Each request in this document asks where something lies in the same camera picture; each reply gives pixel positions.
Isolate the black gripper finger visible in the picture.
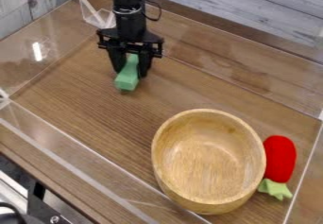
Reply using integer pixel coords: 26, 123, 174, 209
137, 51, 150, 78
106, 48, 126, 73

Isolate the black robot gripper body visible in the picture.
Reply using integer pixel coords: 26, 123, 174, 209
97, 10, 164, 59

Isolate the green rectangular block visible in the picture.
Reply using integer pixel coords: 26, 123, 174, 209
114, 54, 138, 91

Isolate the brown wooden bowl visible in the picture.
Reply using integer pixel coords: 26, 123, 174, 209
150, 109, 265, 215

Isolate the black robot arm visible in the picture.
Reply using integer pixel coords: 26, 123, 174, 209
97, 0, 164, 78

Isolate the red plush strawberry toy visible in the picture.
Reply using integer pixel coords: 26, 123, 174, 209
257, 135, 296, 201

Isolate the clear acrylic corner bracket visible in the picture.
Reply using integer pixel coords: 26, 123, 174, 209
80, 0, 116, 29

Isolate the black cable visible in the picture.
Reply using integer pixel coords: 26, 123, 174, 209
142, 0, 162, 23

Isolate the black metal table bracket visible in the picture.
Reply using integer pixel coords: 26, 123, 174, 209
26, 181, 72, 224

